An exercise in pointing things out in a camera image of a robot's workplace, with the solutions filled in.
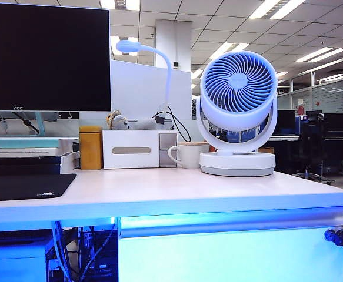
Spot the white desk drawer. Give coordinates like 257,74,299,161
117,205,343,282

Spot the black drawer lock with keys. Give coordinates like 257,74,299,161
324,228,343,247

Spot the white mug with wooden lid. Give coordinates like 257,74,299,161
168,141,211,170

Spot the grey plush toy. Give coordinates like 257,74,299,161
134,116,159,130

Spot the white tissue box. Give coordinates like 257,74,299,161
102,128,178,169

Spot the tan white plush toy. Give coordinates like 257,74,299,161
106,109,131,130

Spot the white round desk fan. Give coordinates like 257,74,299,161
199,49,279,177

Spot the yellow rectangular tin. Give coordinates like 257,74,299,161
79,125,104,170

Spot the white gooseneck desk lamp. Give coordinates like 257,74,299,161
115,39,175,121

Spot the ceiling fluorescent light fixture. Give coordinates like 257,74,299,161
249,0,306,20
295,46,343,63
209,42,250,59

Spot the white thick book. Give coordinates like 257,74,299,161
59,150,81,174

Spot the black background monitor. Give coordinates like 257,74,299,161
276,109,297,136

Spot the teal monitor stand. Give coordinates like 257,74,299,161
33,111,47,136

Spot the black computer tower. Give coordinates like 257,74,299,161
76,225,119,282

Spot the black office chair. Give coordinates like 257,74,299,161
293,115,337,185

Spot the teal book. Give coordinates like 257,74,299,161
0,137,62,149

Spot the black AOC computer monitor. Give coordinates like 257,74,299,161
0,2,112,112

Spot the black book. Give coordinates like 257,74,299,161
0,155,62,166
0,164,62,177

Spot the white flat book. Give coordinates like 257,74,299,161
0,147,61,157

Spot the black mouse pad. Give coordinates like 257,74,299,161
0,173,78,203

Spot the white computer case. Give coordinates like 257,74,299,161
0,236,56,282

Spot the black lamp cable with plug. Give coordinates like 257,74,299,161
152,105,192,142

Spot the white cable under desk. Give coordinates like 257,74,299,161
51,220,72,282

